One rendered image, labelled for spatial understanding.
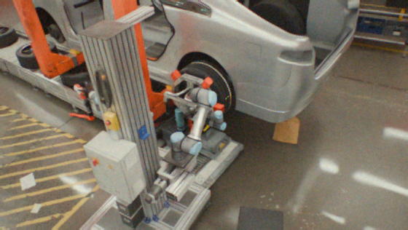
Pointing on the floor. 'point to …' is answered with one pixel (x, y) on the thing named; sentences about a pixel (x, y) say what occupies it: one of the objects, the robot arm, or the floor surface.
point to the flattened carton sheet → (287, 131)
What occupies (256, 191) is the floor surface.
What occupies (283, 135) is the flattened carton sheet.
